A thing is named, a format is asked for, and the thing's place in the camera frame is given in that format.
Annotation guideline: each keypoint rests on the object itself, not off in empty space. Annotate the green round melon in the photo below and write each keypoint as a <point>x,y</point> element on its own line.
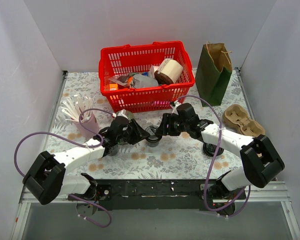
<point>130,115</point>

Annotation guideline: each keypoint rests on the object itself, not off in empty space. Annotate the green paper bag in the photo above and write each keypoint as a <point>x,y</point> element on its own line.
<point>213,72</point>

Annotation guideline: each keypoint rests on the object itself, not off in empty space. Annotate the pink cup of straws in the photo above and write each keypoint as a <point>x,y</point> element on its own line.
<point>86,123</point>

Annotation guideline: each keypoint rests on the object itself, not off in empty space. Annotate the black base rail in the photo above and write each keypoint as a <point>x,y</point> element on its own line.
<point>148,194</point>

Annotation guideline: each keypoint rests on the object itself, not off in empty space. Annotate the stack of black lids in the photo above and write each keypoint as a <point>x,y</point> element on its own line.
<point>209,149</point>

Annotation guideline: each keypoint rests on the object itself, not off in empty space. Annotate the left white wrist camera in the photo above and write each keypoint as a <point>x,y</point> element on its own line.
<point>121,113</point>

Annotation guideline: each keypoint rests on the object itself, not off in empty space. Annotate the grey plastic pouch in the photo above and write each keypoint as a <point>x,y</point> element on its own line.
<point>140,81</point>

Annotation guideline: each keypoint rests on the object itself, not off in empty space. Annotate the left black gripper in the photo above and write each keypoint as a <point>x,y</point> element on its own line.
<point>131,130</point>

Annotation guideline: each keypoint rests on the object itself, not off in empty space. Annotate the brown cardboard cup carrier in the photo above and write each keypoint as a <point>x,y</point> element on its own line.
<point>236,117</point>

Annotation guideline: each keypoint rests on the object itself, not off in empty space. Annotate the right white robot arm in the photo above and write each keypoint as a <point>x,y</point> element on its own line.
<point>261,162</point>

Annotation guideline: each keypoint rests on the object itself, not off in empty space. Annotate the beige and brown roll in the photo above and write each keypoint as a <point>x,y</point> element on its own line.
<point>168,72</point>

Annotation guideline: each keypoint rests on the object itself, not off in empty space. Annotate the pink small roll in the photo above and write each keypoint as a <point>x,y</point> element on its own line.
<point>152,71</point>

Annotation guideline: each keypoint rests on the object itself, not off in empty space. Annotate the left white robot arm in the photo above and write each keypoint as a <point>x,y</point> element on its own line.
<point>49,177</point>

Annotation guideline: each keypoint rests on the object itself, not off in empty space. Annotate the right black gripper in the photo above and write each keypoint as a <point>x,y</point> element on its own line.
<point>168,124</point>

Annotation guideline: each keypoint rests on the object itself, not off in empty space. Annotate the floral table mat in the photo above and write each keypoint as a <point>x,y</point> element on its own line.
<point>178,157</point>

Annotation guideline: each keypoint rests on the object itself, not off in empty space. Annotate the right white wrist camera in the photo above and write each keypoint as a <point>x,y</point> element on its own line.
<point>174,105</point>

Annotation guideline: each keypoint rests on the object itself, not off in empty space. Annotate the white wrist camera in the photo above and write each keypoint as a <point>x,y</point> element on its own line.
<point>121,113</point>
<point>174,105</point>

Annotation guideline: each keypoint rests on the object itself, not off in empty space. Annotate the black cup lid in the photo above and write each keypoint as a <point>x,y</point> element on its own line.
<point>152,134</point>

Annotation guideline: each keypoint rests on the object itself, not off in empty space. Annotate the aluminium frame rail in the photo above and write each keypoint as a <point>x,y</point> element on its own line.
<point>275,191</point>

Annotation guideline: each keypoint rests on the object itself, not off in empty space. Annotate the orange small box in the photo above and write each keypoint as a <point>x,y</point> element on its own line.
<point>113,87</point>

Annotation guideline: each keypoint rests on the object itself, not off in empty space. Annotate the red plastic shopping basket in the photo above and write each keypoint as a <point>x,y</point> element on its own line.
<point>118,65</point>

